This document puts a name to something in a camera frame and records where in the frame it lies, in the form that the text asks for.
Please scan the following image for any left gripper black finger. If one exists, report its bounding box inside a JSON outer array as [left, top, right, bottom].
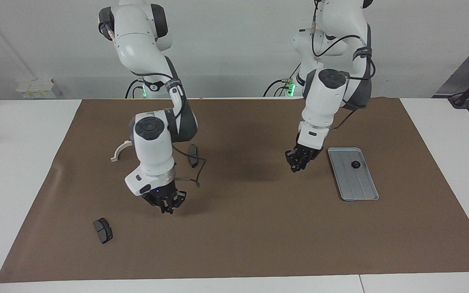
[[285, 150, 300, 173], [295, 156, 313, 172]]

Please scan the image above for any silver metal ribbed tray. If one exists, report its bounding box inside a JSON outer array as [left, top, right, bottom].
[[327, 147, 380, 201]]

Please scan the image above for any short grey brake pad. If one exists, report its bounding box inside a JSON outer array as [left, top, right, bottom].
[[93, 218, 114, 245]]

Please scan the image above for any brown table mat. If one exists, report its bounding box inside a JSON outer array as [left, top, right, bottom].
[[0, 97, 469, 284]]

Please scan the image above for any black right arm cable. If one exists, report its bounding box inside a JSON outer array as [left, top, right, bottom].
[[173, 146, 206, 188]]

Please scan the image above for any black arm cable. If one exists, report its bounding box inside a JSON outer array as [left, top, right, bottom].
[[173, 146, 206, 188], [311, 0, 377, 131]]

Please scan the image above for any white curved plastic bracket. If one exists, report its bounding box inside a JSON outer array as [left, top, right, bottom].
[[110, 140, 134, 163]]

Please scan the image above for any black base cable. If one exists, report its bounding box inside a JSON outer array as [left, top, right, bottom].
[[125, 79, 145, 99], [263, 60, 302, 98]]

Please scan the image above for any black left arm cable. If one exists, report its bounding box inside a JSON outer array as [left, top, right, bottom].
[[311, 0, 377, 131]]

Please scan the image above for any white wall socket box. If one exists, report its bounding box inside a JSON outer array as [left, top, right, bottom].
[[16, 79, 63, 99]]

